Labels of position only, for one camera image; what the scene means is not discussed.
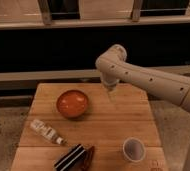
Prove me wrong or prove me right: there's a black white striped box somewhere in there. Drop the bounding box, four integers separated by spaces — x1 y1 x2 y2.
54 144 86 171

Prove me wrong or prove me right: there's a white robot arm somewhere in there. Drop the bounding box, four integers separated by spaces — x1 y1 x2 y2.
95 44 190 171

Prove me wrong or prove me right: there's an orange ceramic bowl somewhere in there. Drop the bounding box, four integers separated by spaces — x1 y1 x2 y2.
56 90 89 119

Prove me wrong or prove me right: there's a white paper cup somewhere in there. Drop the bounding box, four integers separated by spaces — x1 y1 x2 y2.
122 137 146 163

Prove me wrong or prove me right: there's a dark red pouch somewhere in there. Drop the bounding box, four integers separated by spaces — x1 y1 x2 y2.
81 146 95 171

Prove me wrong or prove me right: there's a clear plastic bottle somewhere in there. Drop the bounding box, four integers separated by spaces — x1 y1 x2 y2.
30 119 65 145

